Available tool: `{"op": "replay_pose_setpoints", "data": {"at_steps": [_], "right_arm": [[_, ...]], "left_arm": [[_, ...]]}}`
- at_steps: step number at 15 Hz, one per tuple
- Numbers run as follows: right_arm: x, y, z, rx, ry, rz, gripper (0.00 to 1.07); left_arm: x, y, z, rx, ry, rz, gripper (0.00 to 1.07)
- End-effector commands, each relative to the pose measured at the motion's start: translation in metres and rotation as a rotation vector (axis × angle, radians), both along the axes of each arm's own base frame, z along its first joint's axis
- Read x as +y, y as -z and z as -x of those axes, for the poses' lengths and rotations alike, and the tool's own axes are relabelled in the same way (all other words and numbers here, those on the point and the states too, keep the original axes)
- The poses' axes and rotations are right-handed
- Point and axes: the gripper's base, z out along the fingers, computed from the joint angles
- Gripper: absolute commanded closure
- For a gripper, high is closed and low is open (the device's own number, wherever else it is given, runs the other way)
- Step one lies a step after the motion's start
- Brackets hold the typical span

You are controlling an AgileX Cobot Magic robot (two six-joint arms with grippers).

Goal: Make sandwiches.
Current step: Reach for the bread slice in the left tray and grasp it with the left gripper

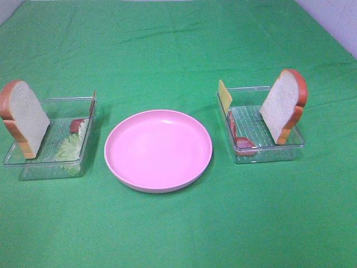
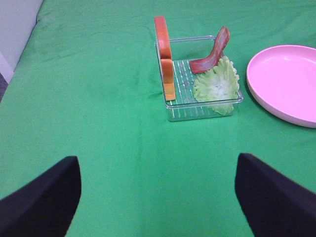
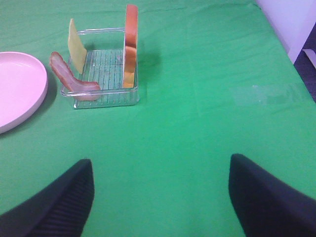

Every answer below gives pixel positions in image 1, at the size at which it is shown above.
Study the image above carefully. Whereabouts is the yellow cheese slice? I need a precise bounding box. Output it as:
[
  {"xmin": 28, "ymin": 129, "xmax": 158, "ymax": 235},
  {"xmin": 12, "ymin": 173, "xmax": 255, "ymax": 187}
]
[{"xmin": 218, "ymin": 80, "xmax": 233, "ymax": 116}]

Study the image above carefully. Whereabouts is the bacon strip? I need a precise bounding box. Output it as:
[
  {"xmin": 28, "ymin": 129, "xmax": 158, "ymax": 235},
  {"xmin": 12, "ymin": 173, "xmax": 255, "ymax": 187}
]
[
  {"xmin": 228, "ymin": 111, "xmax": 256, "ymax": 156},
  {"xmin": 70, "ymin": 90, "xmax": 97, "ymax": 135}
]

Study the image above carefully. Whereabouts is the green lettuce leaf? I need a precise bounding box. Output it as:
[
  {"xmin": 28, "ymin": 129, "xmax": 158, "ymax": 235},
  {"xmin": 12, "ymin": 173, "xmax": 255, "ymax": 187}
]
[{"xmin": 55, "ymin": 125, "xmax": 88, "ymax": 162}]

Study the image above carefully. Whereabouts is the toast bread slice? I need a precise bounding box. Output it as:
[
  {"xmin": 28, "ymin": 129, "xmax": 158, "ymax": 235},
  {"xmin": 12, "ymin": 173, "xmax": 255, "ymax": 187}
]
[
  {"xmin": 259, "ymin": 69, "xmax": 308, "ymax": 145},
  {"xmin": 1, "ymin": 80, "xmax": 50, "ymax": 159}
]

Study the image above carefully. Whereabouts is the pink round plate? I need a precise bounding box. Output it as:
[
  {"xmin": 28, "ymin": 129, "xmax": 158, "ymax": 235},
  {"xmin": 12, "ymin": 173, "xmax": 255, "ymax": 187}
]
[{"xmin": 104, "ymin": 109, "xmax": 213, "ymax": 193}]

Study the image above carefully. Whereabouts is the clear right plastic container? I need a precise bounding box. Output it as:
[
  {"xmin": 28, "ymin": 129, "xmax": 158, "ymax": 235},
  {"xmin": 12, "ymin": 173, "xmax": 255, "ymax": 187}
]
[{"xmin": 218, "ymin": 86, "xmax": 305, "ymax": 164}]

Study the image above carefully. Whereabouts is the clear plastic container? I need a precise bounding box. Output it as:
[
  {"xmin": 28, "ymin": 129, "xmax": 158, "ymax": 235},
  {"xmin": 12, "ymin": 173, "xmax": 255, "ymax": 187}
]
[
  {"xmin": 218, "ymin": 86, "xmax": 305, "ymax": 164},
  {"xmin": 3, "ymin": 97, "xmax": 97, "ymax": 180}
]

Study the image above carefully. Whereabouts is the green tablecloth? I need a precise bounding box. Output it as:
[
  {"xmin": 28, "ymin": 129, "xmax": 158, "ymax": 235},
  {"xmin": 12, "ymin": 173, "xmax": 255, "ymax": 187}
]
[{"xmin": 1, "ymin": 1, "xmax": 356, "ymax": 267}]

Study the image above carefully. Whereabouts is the clear left plastic container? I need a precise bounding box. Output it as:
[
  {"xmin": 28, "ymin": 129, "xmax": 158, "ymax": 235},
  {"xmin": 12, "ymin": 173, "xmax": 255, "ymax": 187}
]
[{"xmin": 3, "ymin": 97, "xmax": 97, "ymax": 180}]

